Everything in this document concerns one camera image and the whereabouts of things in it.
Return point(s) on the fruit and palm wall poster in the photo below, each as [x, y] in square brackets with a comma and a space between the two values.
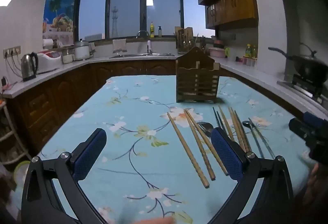
[59, 8]

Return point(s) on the white lidded pot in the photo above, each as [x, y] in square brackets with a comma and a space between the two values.
[81, 52]

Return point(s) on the blue floral tablecloth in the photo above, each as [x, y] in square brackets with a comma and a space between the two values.
[128, 101]

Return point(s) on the steel electric kettle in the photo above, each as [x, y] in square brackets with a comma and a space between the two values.
[27, 66]

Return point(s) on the yellow oil bottle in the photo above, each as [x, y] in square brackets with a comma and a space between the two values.
[249, 51]

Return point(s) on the metal spoon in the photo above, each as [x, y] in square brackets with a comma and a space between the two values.
[246, 124]

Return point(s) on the paper towel roll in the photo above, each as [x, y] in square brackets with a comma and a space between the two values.
[47, 44]

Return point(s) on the gas stove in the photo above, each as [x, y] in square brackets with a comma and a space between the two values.
[305, 85]

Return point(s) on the wooden utensil holder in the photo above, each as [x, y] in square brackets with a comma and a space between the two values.
[196, 80]

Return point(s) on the wooden lower cabinets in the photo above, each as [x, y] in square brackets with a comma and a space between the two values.
[64, 90]

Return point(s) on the green lidded container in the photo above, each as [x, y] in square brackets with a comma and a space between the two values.
[22, 170]

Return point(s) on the dark framed window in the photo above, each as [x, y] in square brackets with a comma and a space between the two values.
[125, 8]

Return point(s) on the white and red rice cooker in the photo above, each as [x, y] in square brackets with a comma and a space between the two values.
[48, 62]

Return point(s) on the kitchen faucet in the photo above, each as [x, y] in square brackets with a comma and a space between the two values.
[149, 46]

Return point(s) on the pump soap bottle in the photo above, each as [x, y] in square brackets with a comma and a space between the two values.
[160, 33]

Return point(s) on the black wok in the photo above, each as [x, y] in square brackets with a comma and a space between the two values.
[307, 67]

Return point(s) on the steel sink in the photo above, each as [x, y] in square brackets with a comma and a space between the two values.
[133, 55]

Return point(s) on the countertop utensil holder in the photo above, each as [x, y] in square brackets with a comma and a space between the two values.
[183, 33]

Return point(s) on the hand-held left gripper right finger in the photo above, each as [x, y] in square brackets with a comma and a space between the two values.
[226, 154]

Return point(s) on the hanging dish cloth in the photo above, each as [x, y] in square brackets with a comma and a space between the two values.
[119, 46]

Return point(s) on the pink basin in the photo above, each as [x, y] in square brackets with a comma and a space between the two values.
[216, 52]

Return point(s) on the person's right hand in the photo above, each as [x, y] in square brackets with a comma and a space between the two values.
[319, 180]

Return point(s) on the long metal utensil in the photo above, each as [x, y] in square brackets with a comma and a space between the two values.
[261, 137]

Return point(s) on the metal fork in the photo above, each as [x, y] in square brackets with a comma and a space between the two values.
[206, 126]

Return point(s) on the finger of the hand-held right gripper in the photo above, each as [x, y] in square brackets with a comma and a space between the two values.
[312, 119]

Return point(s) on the wall socket strip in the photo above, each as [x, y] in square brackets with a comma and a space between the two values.
[11, 51]

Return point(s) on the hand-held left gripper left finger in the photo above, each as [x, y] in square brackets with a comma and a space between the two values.
[89, 154]

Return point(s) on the person's left hand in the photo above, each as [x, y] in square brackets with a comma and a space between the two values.
[156, 221]

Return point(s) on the glass jar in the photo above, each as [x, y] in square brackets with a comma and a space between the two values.
[68, 57]

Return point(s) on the knife block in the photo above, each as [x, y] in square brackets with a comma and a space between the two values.
[203, 44]

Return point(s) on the seasoning container set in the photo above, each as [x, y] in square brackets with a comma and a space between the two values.
[247, 61]

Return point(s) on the dish rack with utensils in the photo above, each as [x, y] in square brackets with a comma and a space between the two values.
[185, 48]

